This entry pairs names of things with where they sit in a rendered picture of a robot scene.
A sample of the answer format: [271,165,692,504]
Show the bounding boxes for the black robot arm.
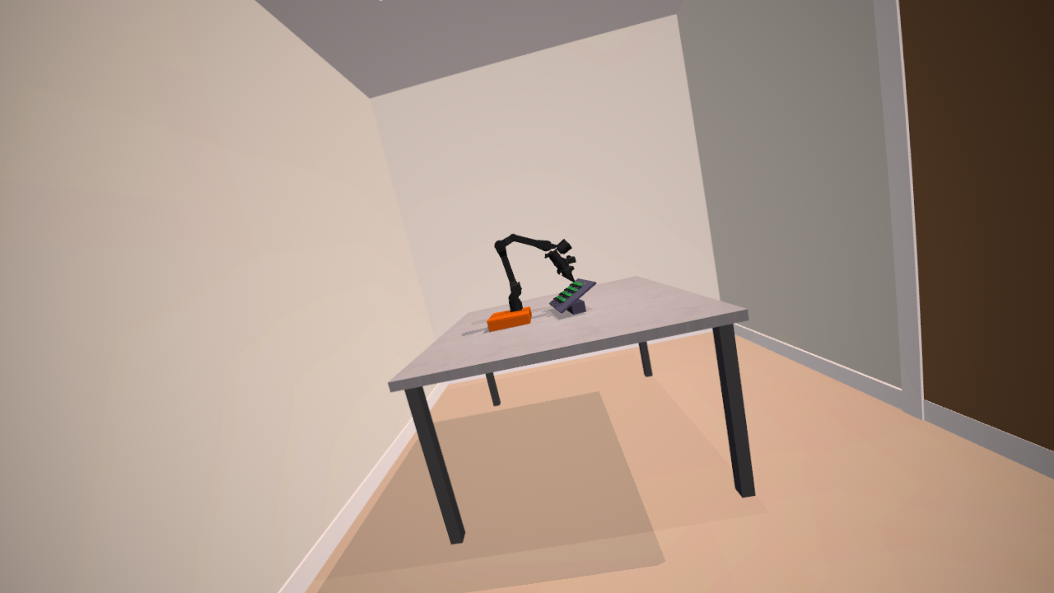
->
[494,234,575,312]

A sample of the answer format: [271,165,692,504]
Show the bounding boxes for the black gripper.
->
[554,257,575,282]

